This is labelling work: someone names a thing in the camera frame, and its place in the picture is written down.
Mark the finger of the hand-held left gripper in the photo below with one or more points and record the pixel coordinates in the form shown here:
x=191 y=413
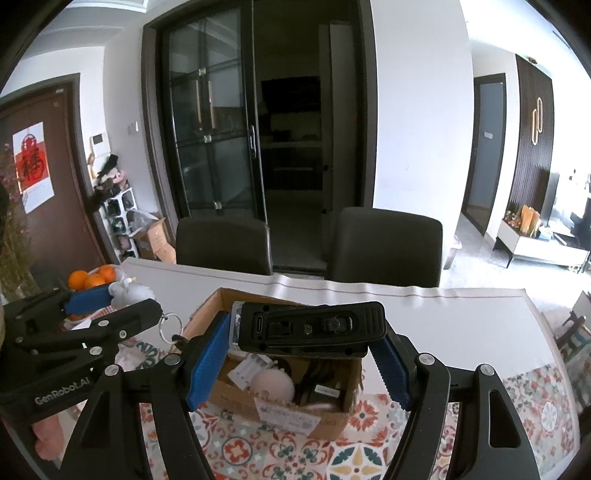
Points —
x=115 y=323
x=87 y=297

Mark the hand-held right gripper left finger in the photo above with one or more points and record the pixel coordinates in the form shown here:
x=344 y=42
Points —
x=207 y=364

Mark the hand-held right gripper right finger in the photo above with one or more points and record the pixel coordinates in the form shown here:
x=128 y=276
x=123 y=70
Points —
x=392 y=374

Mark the brown cardboard box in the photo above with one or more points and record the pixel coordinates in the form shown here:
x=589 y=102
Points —
x=231 y=394

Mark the grey and pink sphere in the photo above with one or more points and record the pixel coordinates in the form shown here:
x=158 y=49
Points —
x=272 y=387

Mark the black perforated bracket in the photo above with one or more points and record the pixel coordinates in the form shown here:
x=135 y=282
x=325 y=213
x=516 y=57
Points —
x=321 y=385

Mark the black rectangular device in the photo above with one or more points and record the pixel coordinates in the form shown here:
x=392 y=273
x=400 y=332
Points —
x=309 y=330

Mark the orange fruit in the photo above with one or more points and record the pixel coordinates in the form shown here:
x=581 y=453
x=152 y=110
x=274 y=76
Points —
x=94 y=280
x=108 y=273
x=77 y=279

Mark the cardboard box on floor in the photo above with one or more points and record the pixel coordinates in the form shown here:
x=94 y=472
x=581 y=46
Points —
x=157 y=240

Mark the white shelf with toys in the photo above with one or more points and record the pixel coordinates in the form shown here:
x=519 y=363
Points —
x=117 y=207

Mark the brown wooden door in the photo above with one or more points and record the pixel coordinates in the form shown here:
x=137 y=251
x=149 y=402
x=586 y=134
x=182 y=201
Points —
x=69 y=184

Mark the dark dining chair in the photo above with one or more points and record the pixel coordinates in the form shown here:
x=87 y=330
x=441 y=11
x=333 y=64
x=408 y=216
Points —
x=383 y=244
x=221 y=247

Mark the red door poster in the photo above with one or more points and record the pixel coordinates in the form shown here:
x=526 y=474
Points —
x=33 y=166

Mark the white intercom panel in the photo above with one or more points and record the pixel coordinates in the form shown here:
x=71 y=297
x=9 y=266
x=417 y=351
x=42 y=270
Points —
x=99 y=138

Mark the wooden side chair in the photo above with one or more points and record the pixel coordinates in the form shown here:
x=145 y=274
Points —
x=575 y=327

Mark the white tv cabinet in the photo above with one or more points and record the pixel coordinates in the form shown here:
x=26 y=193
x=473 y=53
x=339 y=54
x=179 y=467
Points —
x=540 y=244

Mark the orange paper bag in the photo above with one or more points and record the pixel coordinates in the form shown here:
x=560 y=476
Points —
x=529 y=220

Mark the white wall switch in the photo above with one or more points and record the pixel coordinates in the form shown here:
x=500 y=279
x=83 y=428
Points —
x=133 y=128

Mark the gold wall ornament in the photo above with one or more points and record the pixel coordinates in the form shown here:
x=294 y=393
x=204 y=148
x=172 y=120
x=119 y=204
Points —
x=537 y=122

